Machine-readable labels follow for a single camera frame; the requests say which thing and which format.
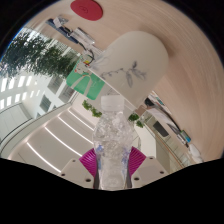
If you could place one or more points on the flat round red coaster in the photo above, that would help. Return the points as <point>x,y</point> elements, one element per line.
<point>86,9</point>

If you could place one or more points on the teal marker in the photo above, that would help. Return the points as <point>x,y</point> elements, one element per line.
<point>185,137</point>

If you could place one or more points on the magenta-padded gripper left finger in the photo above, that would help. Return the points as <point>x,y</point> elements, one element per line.
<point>75,170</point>

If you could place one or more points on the clear plastic water bottle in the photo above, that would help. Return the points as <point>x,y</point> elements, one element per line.
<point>111,150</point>

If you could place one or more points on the ceiling light strips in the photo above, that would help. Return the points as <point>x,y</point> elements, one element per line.
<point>66,133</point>

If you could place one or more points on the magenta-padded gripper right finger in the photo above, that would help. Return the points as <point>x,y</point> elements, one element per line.
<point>150,170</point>

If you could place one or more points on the row of green hedge plants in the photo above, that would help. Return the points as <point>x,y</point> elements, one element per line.
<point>36,56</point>

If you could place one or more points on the small white box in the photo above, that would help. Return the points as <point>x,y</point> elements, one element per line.
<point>81,36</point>

